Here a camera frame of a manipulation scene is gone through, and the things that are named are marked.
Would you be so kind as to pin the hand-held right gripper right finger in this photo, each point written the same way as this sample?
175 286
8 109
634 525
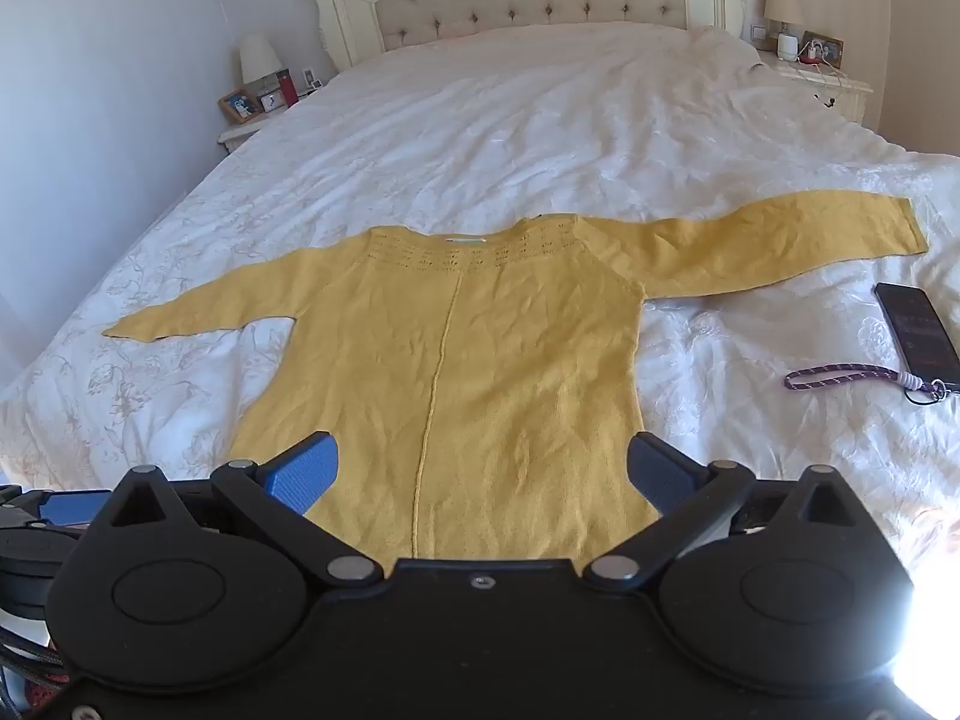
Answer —
661 476

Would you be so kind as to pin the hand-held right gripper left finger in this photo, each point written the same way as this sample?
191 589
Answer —
304 476

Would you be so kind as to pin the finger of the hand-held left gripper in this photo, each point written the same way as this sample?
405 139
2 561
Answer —
71 506

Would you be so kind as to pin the yellow knit sweater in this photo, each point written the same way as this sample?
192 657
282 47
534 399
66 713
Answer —
487 360

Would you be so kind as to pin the black smartphone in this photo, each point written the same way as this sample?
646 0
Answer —
919 334

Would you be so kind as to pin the white nightstand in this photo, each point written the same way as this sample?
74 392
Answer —
840 90
244 133

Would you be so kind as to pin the white embroidered bedspread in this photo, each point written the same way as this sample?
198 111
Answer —
525 120

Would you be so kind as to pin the red bottle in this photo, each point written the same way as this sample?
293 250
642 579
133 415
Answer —
286 86

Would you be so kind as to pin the white shade table lamp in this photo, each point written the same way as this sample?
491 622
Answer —
259 56

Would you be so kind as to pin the small white round device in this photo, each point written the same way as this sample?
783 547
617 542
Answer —
787 46

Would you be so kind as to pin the cream shade table lamp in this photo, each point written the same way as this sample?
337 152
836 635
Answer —
784 0

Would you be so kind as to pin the small silver photo frame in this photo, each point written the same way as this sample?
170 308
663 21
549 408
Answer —
270 99

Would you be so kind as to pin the white wall socket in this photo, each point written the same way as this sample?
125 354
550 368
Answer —
759 32

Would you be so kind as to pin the dark wooden photo frame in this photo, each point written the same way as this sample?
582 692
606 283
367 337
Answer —
823 47

